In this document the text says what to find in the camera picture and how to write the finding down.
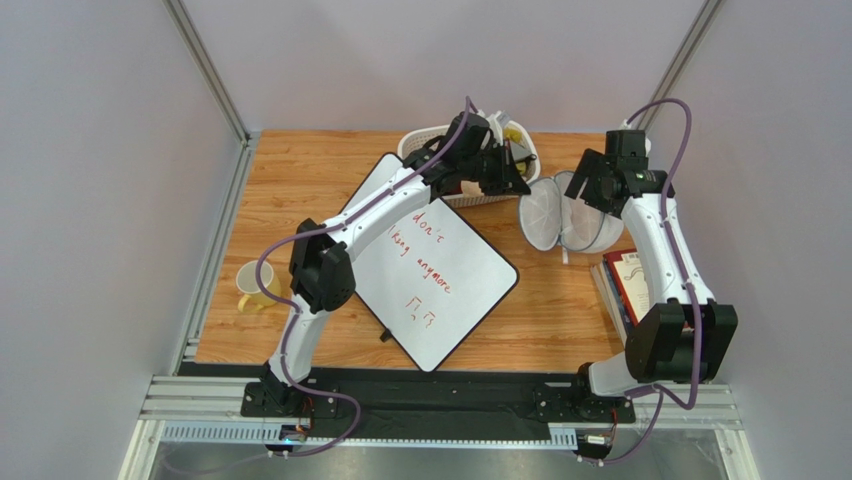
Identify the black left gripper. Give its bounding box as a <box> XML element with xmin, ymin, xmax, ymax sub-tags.
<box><xmin>460</xmin><ymin>139</ymin><xmax>533</xmax><ymax>197</ymax></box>

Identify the white mesh laundry bag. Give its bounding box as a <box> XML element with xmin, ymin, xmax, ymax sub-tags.
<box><xmin>518</xmin><ymin>170</ymin><xmax>625</xmax><ymax>254</ymax></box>

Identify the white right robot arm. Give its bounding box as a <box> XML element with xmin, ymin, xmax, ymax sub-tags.
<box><xmin>565</xmin><ymin>129</ymin><xmax>738</xmax><ymax>410</ymax></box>

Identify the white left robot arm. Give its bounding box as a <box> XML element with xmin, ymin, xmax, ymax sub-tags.
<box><xmin>251</xmin><ymin>109</ymin><xmax>531</xmax><ymax>416</ymax></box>

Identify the beige bra in basket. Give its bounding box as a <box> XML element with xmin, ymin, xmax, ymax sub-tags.
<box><xmin>460</xmin><ymin>181</ymin><xmax>503</xmax><ymax>205</ymax></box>

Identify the white plastic laundry basket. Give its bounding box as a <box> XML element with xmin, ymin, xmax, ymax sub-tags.
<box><xmin>397</xmin><ymin>118</ymin><xmax>542</xmax><ymax>208</ymax></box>

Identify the red hardcover book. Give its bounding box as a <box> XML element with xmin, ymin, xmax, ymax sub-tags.
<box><xmin>603</xmin><ymin>249</ymin><xmax>651</xmax><ymax>326</ymax></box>

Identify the white whiteboard with red writing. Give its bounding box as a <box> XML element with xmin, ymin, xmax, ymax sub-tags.
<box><xmin>339</xmin><ymin>152</ymin><xmax>520</xmax><ymax>373</ymax></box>

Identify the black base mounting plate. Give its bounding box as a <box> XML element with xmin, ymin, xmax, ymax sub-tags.
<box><xmin>240</xmin><ymin>367</ymin><xmax>636</xmax><ymax>441</ymax></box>

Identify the yellow mug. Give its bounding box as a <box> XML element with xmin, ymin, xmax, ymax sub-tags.
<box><xmin>235</xmin><ymin>260</ymin><xmax>281</xmax><ymax>313</ymax></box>

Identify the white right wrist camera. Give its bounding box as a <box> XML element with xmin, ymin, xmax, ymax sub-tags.
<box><xmin>618</xmin><ymin>119</ymin><xmax>652</xmax><ymax>154</ymax></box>

